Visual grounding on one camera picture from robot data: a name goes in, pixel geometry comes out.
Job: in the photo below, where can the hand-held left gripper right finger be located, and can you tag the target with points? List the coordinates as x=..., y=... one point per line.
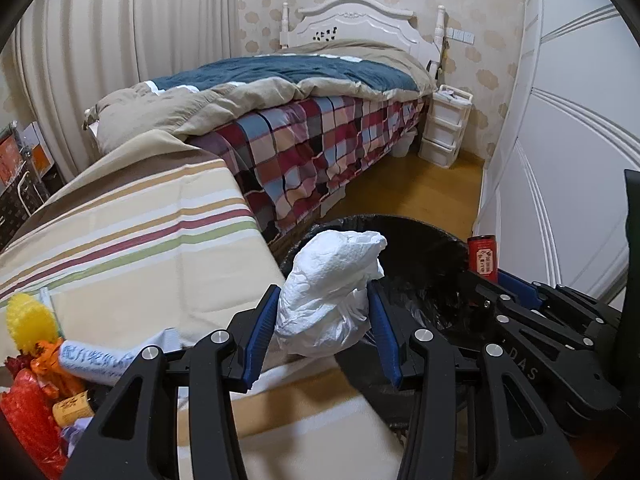
x=382, y=330

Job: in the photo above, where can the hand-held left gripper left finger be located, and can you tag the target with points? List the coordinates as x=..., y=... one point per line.
x=262, y=330

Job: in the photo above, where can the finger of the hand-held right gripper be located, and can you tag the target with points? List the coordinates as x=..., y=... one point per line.
x=520, y=285
x=520, y=312

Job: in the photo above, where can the red drink can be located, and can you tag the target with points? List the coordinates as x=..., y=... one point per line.
x=481, y=260

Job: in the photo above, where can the white paper tissue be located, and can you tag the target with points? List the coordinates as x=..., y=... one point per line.
x=325, y=290

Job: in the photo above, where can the black trash bin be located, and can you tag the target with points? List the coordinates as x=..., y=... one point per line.
x=430, y=260

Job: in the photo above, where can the orange foil wrapper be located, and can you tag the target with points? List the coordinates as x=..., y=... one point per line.
x=55, y=367

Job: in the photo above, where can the white wardrobe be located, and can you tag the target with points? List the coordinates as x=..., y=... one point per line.
x=565, y=135

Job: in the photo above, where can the white blue-print packet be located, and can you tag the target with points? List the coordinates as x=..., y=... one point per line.
x=95, y=360

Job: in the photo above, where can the white plastic drawer unit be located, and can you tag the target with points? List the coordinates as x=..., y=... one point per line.
x=442, y=127

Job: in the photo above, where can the small white bucket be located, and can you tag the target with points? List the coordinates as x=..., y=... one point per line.
x=405, y=145

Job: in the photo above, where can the plaid bed sheet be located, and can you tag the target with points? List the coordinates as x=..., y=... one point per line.
x=320, y=145

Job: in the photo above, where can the yellow foam fruit net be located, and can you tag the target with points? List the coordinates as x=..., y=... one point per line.
x=30, y=322

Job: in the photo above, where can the red foam fruit net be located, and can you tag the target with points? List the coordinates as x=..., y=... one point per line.
x=30, y=420

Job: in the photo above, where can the orange and white box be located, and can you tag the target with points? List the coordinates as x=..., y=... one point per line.
x=39, y=147

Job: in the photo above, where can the cream striped curtain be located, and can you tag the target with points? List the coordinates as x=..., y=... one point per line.
x=125, y=40

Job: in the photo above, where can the white light switch panel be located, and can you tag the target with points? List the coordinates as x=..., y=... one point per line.
x=460, y=35

